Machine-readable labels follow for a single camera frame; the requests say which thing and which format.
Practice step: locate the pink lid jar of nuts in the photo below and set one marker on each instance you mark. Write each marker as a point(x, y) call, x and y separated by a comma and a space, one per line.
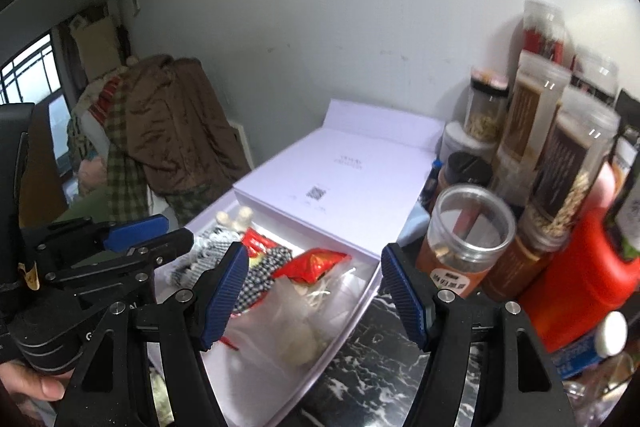
point(485, 107)

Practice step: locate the blue label water bottle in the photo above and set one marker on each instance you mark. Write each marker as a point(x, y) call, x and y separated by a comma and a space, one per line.
point(585, 349)

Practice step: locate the tall jar brown label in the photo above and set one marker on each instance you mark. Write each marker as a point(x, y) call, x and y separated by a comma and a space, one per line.
point(530, 112)

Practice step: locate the brown jacket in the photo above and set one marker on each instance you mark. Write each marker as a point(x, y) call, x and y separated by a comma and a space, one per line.
point(175, 122)

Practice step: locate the clear glass cup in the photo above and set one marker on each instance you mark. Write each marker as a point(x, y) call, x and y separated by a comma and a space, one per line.
point(595, 384)

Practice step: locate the barred window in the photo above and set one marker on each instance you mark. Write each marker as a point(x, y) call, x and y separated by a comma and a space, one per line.
point(30, 72)

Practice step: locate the grain jar brown label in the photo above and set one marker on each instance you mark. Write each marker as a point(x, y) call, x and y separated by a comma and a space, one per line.
point(565, 167)

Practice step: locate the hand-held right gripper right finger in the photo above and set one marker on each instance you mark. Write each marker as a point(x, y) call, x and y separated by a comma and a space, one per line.
point(405, 299)

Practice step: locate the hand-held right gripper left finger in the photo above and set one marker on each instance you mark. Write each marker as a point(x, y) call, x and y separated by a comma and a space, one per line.
point(222, 297)

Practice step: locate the clear bag with beige item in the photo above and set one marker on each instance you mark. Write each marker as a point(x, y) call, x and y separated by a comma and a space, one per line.
point(300, 342)

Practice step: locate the dark jar green label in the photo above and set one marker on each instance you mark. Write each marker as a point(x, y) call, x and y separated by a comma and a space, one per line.
point(625, 222)

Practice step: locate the pink cloth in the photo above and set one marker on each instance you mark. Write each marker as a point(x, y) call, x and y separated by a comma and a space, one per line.
point(92, 177)

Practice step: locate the open clear jar red label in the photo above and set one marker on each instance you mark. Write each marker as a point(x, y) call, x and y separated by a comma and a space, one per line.
point(460, 257)

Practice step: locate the tall jar with red contents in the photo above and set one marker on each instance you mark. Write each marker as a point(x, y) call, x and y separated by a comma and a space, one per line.
point(542, 32)

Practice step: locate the small red sachet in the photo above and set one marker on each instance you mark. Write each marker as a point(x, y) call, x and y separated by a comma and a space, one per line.
point(256, 243)

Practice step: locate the red snack packet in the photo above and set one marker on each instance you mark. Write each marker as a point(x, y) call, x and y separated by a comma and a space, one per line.
point(310, 264)

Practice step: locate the red striped cloth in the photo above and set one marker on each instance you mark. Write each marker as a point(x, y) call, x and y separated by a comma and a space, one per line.
point(110, 102)

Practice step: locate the large red plastic jug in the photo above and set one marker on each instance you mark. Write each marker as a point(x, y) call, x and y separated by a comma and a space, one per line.
point(575, 277)

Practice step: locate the wooden cabinet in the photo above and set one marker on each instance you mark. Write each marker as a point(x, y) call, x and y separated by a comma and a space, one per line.
point(45, 157)

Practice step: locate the clear jar white lid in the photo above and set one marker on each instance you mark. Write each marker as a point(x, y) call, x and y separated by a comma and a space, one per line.
point(595, 74)

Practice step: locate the short white lid jar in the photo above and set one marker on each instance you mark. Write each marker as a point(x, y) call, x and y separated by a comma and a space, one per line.
point(465, 142)

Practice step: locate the person's left hand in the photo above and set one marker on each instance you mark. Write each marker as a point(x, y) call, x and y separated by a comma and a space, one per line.
point(30, 382)

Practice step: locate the green plaid cloth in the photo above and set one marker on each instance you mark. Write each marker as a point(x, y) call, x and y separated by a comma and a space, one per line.
point(120, 167)

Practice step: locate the brown powder jar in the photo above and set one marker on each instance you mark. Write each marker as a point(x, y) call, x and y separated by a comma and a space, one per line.
point(520, 267)

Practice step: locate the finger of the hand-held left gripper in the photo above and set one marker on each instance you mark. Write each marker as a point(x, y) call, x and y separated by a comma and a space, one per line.
point(160, 249)
point(135, 233)

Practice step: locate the dark spice bottle black cap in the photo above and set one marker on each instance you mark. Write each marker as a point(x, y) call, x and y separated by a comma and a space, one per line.
point(465, 172)

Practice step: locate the white gift box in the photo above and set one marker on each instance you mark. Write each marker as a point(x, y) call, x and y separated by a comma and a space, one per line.
point(340, 177)

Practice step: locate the leopard print cloth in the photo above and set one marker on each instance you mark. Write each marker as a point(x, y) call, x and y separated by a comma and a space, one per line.
point(77, 137)

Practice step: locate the yellow-green cloth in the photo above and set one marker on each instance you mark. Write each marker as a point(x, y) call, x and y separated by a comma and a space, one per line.
point(161, 399)

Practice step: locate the beige board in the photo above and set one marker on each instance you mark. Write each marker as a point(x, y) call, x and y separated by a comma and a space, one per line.
point(97, 47)

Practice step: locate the small check black white cloth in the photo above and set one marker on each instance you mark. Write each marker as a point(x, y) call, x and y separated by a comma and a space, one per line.
point(265, 277)

